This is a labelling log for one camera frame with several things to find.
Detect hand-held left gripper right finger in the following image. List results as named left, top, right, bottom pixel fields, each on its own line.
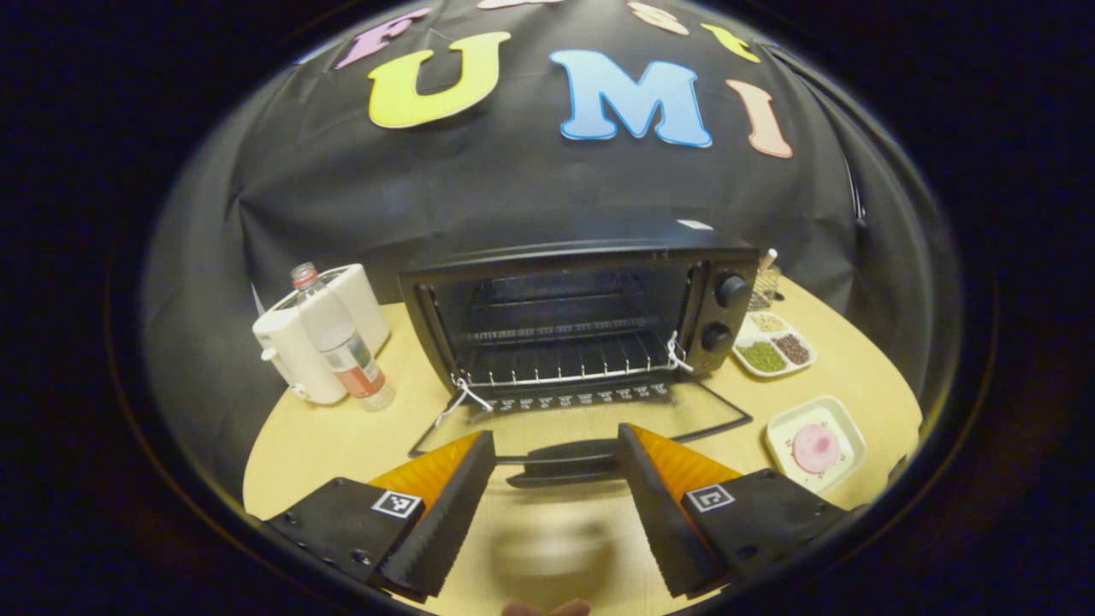
left=617, top=423, right=860, bottom=601

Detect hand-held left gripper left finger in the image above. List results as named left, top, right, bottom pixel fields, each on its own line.
left=267, top=430, right=499, bottom=601

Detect white square dish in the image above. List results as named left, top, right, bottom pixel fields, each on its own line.
left=766, top=395, right=867, bottom=495

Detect pink round cake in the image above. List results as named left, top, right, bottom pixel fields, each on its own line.
left=791, top=423, right=841, bottom=474

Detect black electric oven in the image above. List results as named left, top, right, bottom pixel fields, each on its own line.
left=398, top=210, right=762, bottom=490

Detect green mung beans pile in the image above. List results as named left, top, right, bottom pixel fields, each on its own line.
left=737, top=341, right=786, bottom=374

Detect white divided plate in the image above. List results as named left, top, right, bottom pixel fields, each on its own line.
left=731, top=311, right=818, bottom=379

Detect clear plastic bottle red label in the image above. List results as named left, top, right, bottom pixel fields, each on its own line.
left=289, top=262, right=396, bottom=413

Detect white kitchen appliance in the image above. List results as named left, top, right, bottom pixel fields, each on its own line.
left=252, top=264, right=393, bottom=406

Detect wire utensil basket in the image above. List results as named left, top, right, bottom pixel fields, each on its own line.
left=749, top=264, right=781, bottom=311

